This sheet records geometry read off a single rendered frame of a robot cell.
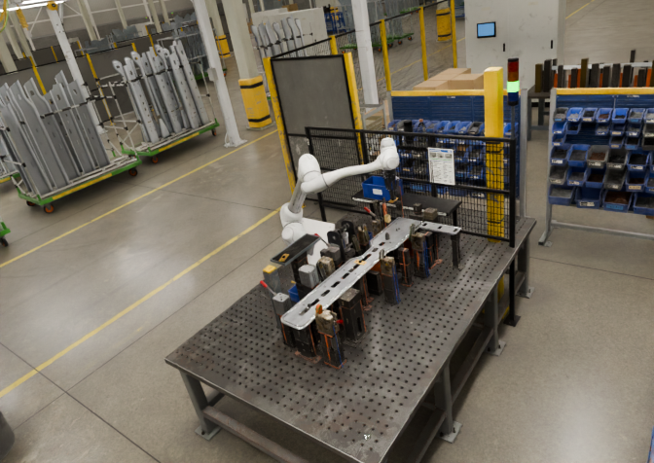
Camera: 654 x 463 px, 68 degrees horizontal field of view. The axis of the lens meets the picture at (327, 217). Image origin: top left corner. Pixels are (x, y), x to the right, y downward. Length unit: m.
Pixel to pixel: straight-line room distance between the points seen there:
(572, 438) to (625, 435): 0.30
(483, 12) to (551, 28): 1.21
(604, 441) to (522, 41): 7.35
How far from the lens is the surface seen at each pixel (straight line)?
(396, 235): 3.48
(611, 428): 3.64
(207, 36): 9.85
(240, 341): 3.30
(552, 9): 9.45
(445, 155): 3.75
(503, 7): 9.65
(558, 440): 3.51
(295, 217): 3.81
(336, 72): 5.45
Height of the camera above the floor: 2.70
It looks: 26 degrees down
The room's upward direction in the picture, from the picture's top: 11 degrees counter-clockwise
